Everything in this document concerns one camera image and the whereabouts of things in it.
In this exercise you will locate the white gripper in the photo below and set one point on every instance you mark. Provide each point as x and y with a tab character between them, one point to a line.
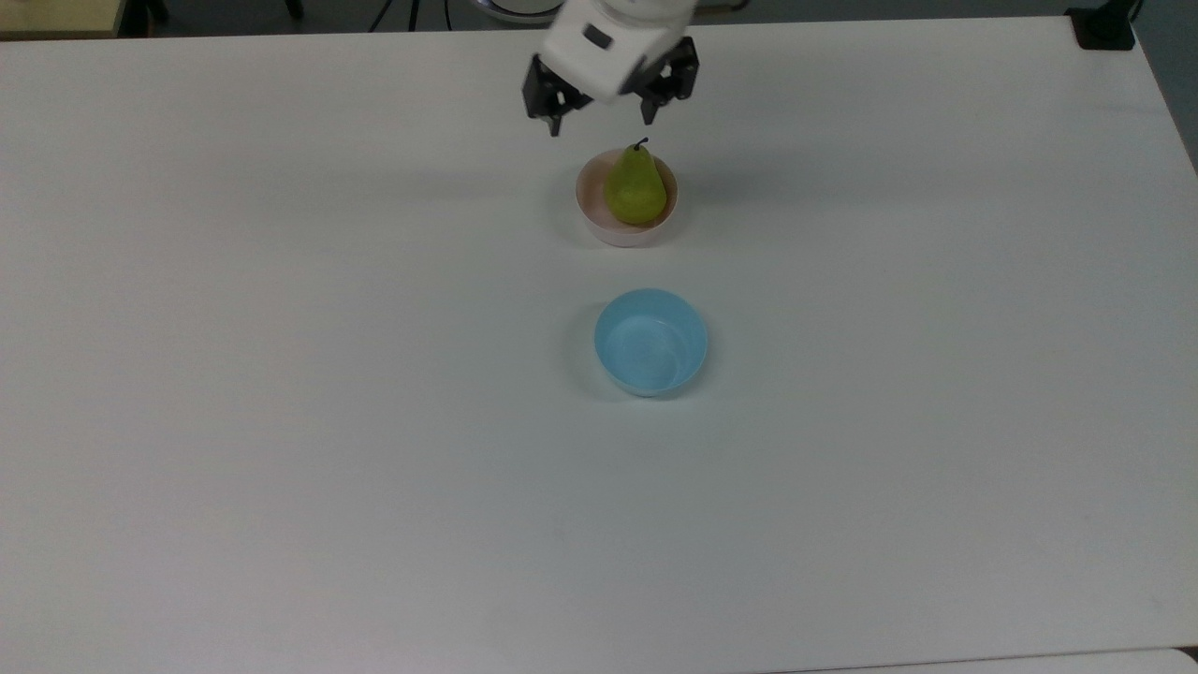
613	58

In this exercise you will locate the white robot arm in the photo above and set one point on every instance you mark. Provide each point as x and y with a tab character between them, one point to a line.
650	7

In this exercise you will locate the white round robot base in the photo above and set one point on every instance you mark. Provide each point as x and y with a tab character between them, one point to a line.
520	8

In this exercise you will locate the green pear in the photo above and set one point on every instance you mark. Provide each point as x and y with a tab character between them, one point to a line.
635	188

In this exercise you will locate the pink bowl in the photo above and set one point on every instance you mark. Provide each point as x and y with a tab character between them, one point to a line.
599	213

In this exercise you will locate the light blue bowl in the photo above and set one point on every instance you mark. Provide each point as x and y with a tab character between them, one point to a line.
651	343

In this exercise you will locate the black tripod legs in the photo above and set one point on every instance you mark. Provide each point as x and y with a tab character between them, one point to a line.
412	11

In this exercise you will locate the black table clamp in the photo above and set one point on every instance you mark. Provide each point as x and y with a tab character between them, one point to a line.
1103	26

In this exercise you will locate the wooden cabinet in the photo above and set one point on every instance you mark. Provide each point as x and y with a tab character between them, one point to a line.
58	16

